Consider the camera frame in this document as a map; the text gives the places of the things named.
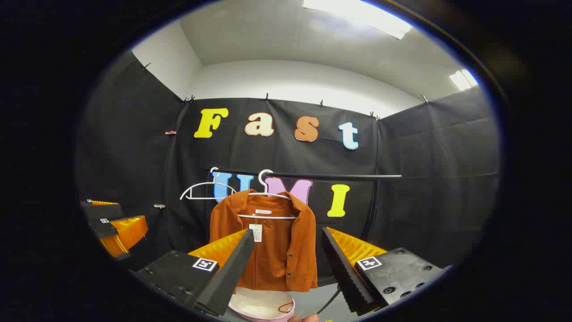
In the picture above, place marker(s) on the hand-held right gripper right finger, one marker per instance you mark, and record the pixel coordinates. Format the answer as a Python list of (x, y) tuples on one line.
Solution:
[(342, 273)]

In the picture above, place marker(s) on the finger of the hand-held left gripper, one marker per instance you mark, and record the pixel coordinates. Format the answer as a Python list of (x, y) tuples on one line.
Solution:
[(105, 210), (105, 227)]

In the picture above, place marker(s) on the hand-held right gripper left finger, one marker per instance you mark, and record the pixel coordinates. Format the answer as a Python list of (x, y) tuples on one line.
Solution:
[(228, 273)]

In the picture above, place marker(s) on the pink white laundry hamper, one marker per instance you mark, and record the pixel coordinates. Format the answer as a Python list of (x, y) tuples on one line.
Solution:
[(259, 306)]

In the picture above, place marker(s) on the white plastic hanger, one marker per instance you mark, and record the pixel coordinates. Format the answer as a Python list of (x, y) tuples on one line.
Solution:
[(205, 183), (268, 217)]

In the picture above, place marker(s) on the black clothes rack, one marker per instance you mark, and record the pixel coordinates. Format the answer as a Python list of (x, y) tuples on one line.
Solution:
[(335, 175)]

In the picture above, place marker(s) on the black backdrop cloth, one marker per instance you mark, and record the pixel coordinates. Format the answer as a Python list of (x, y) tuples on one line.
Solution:
[(424, 156)]

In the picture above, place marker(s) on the ceiling light panel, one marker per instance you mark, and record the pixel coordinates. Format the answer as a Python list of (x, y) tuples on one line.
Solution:
[(462, 79), (357, 15)]

